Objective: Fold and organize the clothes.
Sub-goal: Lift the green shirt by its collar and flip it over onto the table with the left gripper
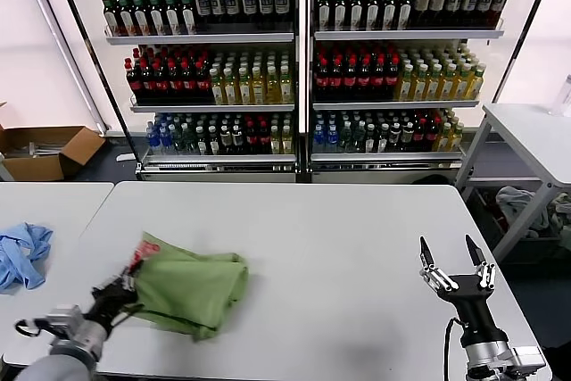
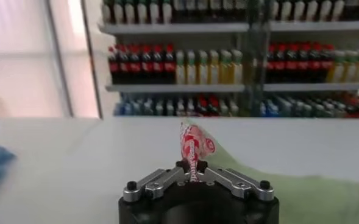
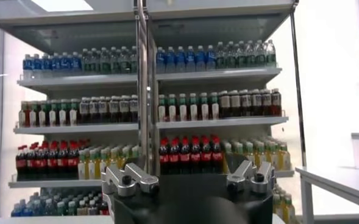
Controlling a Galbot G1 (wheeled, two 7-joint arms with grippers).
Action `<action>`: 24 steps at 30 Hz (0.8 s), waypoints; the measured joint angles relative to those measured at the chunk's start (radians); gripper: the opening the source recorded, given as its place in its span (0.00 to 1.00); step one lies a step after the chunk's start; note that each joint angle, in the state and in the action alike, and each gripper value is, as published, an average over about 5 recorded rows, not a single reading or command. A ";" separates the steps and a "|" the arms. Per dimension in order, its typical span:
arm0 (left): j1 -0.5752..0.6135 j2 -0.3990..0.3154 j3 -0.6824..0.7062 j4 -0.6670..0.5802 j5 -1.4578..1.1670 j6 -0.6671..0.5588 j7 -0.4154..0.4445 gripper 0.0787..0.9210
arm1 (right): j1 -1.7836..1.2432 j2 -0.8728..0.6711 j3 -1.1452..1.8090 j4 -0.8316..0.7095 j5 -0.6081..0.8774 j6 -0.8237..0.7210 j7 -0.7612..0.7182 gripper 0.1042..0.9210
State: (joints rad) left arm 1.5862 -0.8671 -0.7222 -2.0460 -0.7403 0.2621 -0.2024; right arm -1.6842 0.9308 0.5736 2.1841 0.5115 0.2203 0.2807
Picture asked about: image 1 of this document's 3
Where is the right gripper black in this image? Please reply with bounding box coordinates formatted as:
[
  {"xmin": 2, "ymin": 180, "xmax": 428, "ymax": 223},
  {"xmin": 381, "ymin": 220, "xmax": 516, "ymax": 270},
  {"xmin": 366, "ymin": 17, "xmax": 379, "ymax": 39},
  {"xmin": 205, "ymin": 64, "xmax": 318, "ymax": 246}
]
[{"xmin": 418, "ymin": 234, "xmax": 509, "ymax": 350}]

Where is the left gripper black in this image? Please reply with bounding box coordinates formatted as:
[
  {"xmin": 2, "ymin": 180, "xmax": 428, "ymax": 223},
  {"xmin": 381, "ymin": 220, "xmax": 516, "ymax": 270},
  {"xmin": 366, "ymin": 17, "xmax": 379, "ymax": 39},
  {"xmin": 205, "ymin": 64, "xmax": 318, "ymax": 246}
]
[{"xmin": 90, "ymin": 263, "xmax": 145, "ymax": 327}]

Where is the green t-shirt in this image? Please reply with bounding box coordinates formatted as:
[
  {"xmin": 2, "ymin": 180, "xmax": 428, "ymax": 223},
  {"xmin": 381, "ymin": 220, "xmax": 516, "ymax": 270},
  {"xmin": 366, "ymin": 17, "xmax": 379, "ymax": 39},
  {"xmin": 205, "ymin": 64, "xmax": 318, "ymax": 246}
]
[{"xmin": 128, "ymin": 231, "xmax": 250, "ymax": 341}]

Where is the dark grey storage bin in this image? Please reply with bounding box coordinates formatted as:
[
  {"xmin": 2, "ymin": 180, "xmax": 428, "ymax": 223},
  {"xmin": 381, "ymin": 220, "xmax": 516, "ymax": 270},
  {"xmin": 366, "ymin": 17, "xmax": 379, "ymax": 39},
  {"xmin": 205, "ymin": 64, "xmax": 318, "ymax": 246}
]
[{"xmin": 473, "ymin": 184, "xmax": 567, "ymax": 262}]

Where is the grey cloth pile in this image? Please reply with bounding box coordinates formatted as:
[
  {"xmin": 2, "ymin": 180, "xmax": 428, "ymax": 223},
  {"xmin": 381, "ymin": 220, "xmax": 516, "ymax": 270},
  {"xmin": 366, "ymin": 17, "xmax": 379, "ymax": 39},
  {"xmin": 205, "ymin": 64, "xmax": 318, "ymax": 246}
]
[{"xmin": 493, "ymin": 185, "xmax": 550, "ymax": 239}]

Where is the black rounded object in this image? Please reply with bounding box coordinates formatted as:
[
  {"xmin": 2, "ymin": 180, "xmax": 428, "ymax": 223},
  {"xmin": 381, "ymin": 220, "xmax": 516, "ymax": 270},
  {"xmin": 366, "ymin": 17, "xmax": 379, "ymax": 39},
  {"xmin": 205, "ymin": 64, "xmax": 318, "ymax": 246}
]
[{"xmin": 410, "ymin": 173, "xmax": 451, "ymax": 186}]

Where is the crumpled light blue garment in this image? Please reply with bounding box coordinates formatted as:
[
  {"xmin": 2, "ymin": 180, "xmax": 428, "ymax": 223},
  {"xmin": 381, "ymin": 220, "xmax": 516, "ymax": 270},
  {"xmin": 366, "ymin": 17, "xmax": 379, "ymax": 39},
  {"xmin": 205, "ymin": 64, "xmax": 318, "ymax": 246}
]
[{"xmin": 0, "ymin": 222, "xmax": 54, "ymax": 296}]

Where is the grey-green cloth pile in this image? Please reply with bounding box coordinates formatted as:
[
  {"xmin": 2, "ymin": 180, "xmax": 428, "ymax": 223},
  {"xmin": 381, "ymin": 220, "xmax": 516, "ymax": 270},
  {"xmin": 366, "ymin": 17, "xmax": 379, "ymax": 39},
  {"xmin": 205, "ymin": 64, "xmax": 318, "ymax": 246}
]
[{"xmin": 548, "ymin": 193, "xmax": 571, "ymax": 233}]

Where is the open cardboard box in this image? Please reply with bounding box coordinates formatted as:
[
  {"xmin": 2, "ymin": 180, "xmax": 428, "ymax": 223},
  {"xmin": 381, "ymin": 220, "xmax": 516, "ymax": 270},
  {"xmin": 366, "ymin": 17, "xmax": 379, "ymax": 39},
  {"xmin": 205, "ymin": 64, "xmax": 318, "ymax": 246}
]
[{"xmin": 0, "ymin": 125, "xmax": 107, "ymax": 182}]

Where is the white tube bundle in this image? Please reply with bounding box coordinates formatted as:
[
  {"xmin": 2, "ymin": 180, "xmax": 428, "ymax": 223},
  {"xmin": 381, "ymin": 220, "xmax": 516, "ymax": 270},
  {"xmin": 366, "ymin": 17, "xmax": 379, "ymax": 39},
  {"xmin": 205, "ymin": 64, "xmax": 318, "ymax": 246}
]
[{"xmin": 26, "ymin": 142, "xmax": 62, "ymax": 158}]

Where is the white side table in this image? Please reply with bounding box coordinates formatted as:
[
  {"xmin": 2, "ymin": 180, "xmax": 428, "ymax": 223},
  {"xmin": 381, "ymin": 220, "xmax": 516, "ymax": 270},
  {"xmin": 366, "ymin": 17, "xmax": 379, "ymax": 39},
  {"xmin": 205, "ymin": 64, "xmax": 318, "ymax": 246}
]
[{"xmin": 454, "ymin": 102, "xmax": 571, "ymax": 264}]

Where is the grey metal shelf rack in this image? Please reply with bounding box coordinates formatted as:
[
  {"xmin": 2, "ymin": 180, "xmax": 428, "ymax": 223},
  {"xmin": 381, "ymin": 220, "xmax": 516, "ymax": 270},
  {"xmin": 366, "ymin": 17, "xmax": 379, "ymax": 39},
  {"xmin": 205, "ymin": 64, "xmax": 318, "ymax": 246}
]
[
  {"xmin": 78, "ymin": 0, "xmax": 299, "ymax": 184},
  {"xmin": 307, "ymin": 0, "xmax": 526, "ymax": 185}
]

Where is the dark tea bottle leaf label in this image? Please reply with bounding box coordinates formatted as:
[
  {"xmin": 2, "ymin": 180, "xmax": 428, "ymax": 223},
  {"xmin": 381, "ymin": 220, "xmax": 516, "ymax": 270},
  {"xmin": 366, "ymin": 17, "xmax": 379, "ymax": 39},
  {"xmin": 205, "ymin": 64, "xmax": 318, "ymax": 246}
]
[
  {"xmin": 332, "ymin": 0, "xmax": 348, "ymax": 32},
  {"xmin": 178, "ymin": 0, "xmax": 196, "ymax": 36},
  {"xmin": 381, "ymin": 0, "xmax": 398, "ymax": 32},
  {"xmin": 364, "ymin": 0, "xmax": 381, "ymax": 32},
  {"xmin": 118, "ymin": 0, "xmax": 135, "ymax": 37},
  {"xmin": 163, "ymin": 0, "xmax": 180, "ymax": 37},
  {"xmin": 317, "ymin": 0, "xmax": 334, "ymax": 32},
  {"xmin": 133, "ymin": 0, "xmax": 150, "ymax": 37},
  {"xmin": 348, "ymin": 0, "xmax": 364, "ymax": 32},
  {"xmin": 103, "ymin": 0, "xmax": 120, "ymax": 37},
  {"xmin": 148, "ymin": 0, "xmax": 165, "ymax": 37},
  {"xmin": 397, "ymin": 0, "xmax": 413, "ymax": 30}
]

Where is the dark bottle beige label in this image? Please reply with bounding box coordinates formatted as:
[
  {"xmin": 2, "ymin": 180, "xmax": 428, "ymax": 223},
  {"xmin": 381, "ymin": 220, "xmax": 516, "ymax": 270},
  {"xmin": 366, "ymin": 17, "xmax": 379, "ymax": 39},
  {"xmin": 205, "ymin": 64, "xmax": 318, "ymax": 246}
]
[
  {"xmin": 412, "ymin": 0, "xmax": 430, "ymax": 28},
  {"xmin": 429, "ymin": 0, "xmax": 446, "ymax": 28}
]

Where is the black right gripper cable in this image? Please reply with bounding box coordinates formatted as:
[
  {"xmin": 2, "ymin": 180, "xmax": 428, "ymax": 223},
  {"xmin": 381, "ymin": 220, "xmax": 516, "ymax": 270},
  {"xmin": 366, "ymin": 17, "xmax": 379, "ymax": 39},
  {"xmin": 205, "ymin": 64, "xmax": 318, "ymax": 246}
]
[{"xmin": 443, "ymin": 317, "xmax": 469, "ymax": 381}]

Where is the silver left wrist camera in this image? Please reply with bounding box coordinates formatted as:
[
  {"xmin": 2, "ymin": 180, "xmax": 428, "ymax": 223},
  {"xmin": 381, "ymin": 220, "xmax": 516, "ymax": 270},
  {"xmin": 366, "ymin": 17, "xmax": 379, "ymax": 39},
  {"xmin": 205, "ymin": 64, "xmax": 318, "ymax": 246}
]
[{"xmin": 44, "ymin": 304, "xmax": 84, "ymax": 333}]

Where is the white slanted frame bar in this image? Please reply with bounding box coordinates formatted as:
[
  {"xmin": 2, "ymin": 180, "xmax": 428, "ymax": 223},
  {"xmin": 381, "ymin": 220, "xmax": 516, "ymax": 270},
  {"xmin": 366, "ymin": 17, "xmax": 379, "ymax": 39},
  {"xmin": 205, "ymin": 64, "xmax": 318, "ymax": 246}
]
[{"xmin": 15, "ymin": 0, "xmax": 108, "ymax": 137}]

